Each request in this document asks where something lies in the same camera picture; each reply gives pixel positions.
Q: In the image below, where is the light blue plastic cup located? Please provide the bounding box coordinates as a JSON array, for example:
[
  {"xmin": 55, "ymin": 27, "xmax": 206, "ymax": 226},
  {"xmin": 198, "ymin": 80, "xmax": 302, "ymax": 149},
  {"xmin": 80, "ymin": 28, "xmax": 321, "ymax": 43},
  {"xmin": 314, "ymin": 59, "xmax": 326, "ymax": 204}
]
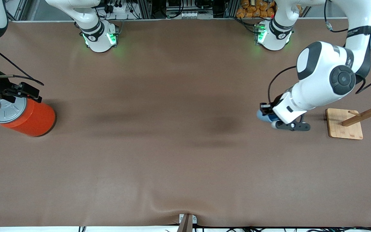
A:
[{"xmin": 257, "ymin": 109, "xmax": 280, "ymax": 124}]

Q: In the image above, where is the orange can with grey lid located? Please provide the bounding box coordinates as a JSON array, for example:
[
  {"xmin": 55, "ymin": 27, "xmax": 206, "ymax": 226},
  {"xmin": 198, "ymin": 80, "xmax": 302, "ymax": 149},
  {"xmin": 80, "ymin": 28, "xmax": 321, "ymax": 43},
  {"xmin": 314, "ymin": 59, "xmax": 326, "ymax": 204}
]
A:
[{"xmin": 0, "ymin": 92, "xmax": 56, "ymax": 137}]

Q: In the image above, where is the wooden mug rack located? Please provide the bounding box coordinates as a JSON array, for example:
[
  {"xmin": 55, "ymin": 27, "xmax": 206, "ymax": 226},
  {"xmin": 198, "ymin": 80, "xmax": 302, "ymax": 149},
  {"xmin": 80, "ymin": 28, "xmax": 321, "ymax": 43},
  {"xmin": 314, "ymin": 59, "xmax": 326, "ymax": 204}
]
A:
[{"xmin": 326, "ymin": 86, "xmax": 371, "ymax": 140}]

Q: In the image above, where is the orange toy bread pile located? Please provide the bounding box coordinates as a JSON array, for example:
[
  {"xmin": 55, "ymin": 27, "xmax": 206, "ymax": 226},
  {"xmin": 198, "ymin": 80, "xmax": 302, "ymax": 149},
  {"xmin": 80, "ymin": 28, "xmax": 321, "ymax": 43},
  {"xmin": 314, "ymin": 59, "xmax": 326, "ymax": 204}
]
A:
[{"xmin": 236, "ymin": 0, "xmax": 277, "ymax": 19}]

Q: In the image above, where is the brown table mat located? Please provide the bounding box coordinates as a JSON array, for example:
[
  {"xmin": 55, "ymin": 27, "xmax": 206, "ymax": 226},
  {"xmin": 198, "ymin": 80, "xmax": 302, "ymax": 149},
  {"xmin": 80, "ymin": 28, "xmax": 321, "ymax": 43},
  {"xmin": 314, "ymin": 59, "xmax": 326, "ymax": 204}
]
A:
[{"xmin": 0, "ymin": 18, "xmax": 371, "ymax": 227}]

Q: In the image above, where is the long white power strip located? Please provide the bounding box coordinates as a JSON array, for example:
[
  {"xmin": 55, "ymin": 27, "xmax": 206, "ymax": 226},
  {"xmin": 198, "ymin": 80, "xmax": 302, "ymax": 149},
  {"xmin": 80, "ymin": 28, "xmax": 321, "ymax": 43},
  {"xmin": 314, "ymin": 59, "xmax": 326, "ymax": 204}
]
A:
[{"xmin": 169, "ymin": 11, "xmax": 212, "ymax": 19}]

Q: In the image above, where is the white power strip with plugs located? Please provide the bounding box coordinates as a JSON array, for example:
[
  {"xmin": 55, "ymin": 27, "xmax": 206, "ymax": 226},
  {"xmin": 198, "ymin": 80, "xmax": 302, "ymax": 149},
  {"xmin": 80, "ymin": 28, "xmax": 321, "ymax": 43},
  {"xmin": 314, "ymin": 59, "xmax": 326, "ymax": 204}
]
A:
[{"xmin": 99, "ymin": 3, "xmax": 128, "ymax": 16}]

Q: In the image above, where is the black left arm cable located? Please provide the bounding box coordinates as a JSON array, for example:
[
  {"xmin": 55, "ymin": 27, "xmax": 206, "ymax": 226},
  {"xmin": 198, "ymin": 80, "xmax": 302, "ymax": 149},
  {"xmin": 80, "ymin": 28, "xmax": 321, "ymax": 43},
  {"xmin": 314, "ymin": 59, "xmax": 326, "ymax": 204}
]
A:
[{"xmin": 268, "ymin": 0, "xmax": 371, "ymax": 105}]

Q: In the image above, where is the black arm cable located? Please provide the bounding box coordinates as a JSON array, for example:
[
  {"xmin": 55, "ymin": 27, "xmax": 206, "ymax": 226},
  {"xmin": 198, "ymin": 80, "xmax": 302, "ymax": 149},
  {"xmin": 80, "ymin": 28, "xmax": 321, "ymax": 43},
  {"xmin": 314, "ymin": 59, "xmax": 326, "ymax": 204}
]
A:
[
  {"xmin": 0, "ymin": 39, "xmax": 45, "ymax": 87},
  {"xmin": 268, "ymin": 0, "xmax": 371, "ymax": 105}
]

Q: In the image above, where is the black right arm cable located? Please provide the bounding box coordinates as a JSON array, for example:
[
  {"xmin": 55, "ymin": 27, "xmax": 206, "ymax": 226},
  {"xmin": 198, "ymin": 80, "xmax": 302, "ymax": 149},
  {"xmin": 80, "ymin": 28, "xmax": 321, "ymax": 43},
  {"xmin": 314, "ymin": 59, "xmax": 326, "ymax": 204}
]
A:
[{"xmin": 0, "ymin": 39, "xmax": 45, "ymax": 87}]

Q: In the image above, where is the aluminium frame beam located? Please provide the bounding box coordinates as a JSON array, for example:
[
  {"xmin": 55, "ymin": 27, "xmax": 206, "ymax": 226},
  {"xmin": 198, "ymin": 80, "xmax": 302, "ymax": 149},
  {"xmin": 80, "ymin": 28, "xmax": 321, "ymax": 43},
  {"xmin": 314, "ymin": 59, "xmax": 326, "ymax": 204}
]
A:
[
  {"xmin": 137, "ymin": 0, "xmax": 152, "ymax": 19},
  {"xmin": 224, "ymin": 0, "xmax": 237, "ymax": 18}
]

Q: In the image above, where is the grey camera pole mount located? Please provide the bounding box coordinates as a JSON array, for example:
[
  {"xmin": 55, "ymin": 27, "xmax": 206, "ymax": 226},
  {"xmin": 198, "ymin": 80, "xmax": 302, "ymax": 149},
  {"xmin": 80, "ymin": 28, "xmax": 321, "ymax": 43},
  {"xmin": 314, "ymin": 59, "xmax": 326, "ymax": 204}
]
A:
[{"xmin": 177, "ymin": 213, "xmax": 197, "ymax": 232}]

